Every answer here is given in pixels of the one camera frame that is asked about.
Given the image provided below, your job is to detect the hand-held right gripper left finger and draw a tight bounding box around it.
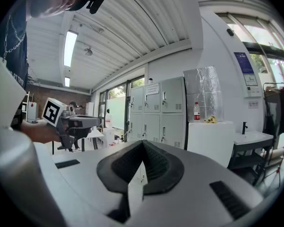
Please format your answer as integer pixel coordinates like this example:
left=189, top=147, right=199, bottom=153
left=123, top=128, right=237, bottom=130
left=34, top=140, right=143, bottom=219

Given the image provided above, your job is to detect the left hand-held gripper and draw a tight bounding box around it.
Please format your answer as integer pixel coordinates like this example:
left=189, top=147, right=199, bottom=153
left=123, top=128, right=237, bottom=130
left=41, top=97, right=102, bottom=151

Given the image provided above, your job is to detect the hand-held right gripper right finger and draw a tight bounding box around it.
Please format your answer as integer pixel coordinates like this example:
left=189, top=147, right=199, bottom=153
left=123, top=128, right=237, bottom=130
left=125, top=140, right=272, bottom=227

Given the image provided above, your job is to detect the grey metal locker cabinet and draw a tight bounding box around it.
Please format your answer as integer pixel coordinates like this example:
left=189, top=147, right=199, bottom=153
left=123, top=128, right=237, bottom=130
left=129, top=76, right=187, bottom=150

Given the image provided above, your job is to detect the locker door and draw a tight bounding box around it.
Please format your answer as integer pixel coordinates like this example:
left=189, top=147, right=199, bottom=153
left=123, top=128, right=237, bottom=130
left=160, top=114, right=186, bottom=149

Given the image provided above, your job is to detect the person's left forearm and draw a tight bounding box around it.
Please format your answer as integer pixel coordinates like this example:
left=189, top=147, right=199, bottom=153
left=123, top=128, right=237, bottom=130
left=20, top=119, right=61, bottom=144

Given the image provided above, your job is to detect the white paper notice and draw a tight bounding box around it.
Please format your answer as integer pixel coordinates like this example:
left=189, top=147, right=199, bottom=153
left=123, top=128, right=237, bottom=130
left=144, top=83, right=160, bottom=96

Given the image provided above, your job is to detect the yellow cloth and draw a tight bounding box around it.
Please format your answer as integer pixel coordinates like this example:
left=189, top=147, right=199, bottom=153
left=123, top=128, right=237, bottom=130
left=204, top=115, right=219, bottom=124

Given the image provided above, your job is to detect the clear water bottle red label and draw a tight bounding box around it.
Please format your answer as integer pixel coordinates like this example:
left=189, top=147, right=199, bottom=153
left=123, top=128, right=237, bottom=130
left=194, top=102, right=202, bottom=122

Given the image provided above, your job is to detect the white sink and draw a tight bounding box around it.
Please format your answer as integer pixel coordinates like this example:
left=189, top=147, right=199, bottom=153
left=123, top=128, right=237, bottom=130
left=233, top=130, right=275, bottom=147

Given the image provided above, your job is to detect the person in dark shirt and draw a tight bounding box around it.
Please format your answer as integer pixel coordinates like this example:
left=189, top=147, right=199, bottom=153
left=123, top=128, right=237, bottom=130
left=0, top=0, right=29, bottom=130

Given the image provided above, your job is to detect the silver foil panel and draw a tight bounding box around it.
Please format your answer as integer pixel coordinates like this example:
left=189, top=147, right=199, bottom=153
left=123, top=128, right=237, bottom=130
left=183, top=66, right=225, bottom=123

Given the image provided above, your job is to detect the black clothes rack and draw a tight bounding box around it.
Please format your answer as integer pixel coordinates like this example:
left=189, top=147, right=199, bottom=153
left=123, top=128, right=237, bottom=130
left=262, top=82, right=284, bottom=137

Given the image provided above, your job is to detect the person's head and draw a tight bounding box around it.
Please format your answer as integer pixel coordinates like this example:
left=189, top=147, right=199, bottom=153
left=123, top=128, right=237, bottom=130
left=26, top=0, right=95, bottom=19

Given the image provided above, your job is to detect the large window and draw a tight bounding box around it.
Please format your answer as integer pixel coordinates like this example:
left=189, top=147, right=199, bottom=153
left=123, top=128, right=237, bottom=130
left=216, top=12, right=284, bottom=89

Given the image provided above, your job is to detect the white table black frame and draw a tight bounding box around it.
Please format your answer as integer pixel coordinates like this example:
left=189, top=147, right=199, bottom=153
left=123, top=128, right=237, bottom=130
left=81, top=129, right=105, bottom=151

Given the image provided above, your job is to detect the white box pedestal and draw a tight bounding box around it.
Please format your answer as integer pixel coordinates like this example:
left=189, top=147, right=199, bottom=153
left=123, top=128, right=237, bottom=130
left=187, top=121, right=236, bottom=168

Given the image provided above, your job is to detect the silver chain necklace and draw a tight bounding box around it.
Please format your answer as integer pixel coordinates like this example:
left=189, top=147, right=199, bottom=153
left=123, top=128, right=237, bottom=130
left=2, top=13, right=27, bottom=63

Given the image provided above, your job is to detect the black head-mounted camera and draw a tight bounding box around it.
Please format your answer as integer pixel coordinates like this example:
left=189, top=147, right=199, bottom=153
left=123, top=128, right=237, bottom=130
left=86, top=0, right=108, bottom=15

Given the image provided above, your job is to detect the white wall info panel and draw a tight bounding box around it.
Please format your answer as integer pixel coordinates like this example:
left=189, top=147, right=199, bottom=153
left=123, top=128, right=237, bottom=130
left=243, top=73, right=259, bottom=87

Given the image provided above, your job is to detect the blue wall poster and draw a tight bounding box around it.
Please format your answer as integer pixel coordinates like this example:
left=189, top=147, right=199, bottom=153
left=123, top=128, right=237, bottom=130
left=233, top=52, right=255, bottom=75

